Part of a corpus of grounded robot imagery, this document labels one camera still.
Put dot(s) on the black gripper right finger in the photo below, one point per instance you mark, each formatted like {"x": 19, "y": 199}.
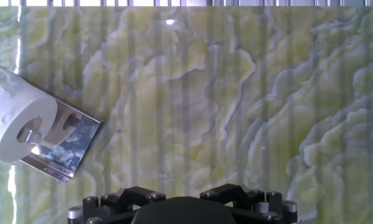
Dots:
{"x": 251, "y": 202}

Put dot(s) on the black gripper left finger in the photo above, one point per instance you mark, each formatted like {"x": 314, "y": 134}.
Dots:
{"x": 117, "y": 202}

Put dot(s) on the white toilet paper roll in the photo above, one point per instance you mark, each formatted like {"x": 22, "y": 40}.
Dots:
{"x": 8, "y": 105}

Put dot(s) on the shiny metal tray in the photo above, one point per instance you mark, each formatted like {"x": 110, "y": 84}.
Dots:
{"x": 71, "y": 146}

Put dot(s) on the green marble patterned mat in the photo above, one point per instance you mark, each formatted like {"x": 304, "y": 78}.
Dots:
{"x": 205, "y": 109}

